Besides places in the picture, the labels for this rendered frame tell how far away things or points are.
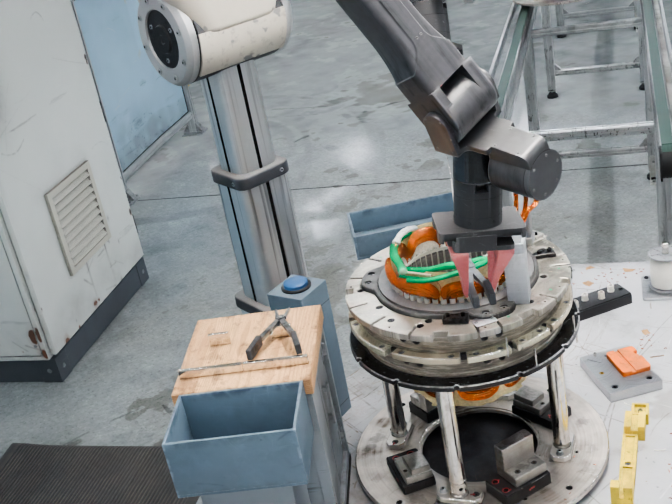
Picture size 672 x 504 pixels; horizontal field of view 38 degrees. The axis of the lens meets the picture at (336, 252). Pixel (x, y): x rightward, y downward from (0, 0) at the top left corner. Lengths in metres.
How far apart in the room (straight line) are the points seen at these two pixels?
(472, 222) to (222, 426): 0.45
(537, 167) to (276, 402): 0.48
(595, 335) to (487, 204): 0.75
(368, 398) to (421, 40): 0.84
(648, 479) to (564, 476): 0.12
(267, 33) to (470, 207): 0.63
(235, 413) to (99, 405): 2.17
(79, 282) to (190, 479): 2.55
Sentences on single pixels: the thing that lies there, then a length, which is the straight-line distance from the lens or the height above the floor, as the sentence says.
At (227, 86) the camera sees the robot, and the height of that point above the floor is 1.33.
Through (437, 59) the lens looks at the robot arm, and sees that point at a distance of 1.07.
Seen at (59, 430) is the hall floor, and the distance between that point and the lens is 3.44.
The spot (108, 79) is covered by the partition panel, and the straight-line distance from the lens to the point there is 5.19.
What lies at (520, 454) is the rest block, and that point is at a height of 0.85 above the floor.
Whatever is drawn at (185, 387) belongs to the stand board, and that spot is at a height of 1.06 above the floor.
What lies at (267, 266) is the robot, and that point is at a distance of 1.77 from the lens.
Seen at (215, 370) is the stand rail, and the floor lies 1.07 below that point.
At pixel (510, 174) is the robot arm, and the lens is 1.08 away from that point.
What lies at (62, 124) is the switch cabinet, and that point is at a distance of 3.77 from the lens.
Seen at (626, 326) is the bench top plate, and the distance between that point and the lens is 1.87.
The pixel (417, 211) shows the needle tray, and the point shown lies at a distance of 1.77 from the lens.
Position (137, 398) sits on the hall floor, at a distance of 3.46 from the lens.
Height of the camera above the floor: 1.76
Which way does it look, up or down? 25 degrees down
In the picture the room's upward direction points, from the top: 11 degrees counter-clockwise
